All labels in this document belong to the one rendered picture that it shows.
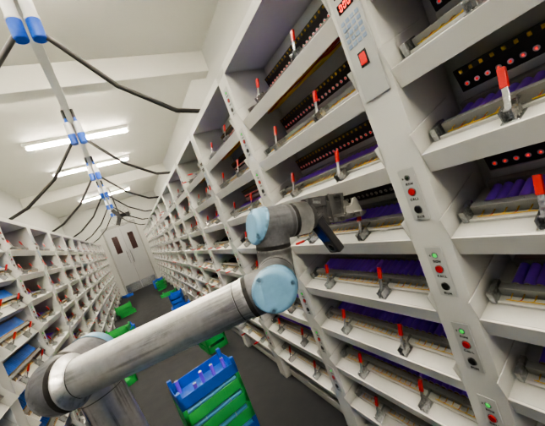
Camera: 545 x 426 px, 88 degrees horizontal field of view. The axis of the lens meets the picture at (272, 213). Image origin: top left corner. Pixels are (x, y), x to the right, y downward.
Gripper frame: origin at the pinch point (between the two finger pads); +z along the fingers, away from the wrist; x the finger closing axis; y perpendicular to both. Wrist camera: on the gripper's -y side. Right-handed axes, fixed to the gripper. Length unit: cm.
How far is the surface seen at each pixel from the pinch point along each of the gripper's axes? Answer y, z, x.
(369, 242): -8.3, -2.9, -4.0
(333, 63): 52, 5, 4
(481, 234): -8.1, -2.2, -33.3
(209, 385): -66, -40, 78
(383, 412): -79, 16, 26
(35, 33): 109, -89, 87
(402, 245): -9.7, -2.2, -14.4
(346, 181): 10.2, -6.7, -3.6
